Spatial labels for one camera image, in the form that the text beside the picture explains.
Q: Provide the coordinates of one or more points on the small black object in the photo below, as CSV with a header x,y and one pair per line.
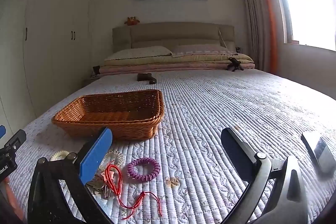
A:
x,y
96,69

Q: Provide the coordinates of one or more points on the dark brown wooden object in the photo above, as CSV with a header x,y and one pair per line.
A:
x,y
145,77

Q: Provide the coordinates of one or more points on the orange plush toy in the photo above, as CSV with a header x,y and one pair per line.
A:
x,y
132,21

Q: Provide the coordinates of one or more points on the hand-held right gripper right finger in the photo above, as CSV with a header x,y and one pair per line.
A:
x,y
236,146

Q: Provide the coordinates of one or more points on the orange curtain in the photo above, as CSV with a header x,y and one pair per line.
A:
x,y
269,29

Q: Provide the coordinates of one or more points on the beige padded headboard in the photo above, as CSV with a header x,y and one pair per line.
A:
x,y
173,35

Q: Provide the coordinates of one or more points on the person's left forearm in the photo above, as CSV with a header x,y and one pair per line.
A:
x,y
10,200

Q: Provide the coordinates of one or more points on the pink star hair clip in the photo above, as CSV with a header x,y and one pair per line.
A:
x,y
106,176

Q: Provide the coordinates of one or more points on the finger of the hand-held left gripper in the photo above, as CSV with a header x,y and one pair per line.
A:
x,y
2,131
16,138

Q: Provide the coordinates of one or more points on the brown wicker basket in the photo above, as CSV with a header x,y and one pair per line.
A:
x,y
118,119

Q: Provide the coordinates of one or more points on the window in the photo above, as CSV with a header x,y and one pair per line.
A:
x,y
309,3

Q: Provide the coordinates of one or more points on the grey mobile phone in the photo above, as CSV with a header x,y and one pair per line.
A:
x,y
319,153

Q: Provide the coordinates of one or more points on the cream floral pillow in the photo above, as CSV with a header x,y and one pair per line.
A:
x,y
139,53

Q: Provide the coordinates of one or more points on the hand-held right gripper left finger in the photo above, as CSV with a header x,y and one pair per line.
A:
x,y
95,155

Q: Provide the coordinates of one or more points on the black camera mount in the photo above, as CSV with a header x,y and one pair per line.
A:
x,y
234,64

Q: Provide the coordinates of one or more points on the white wardrobe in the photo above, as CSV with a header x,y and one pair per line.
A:
x,y
52,43

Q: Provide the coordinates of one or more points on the silver metal hair clip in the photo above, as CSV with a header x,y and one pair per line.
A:
x,y
95,186

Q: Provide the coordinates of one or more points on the pink checked pillow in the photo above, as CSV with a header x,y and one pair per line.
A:
x,y
199,49

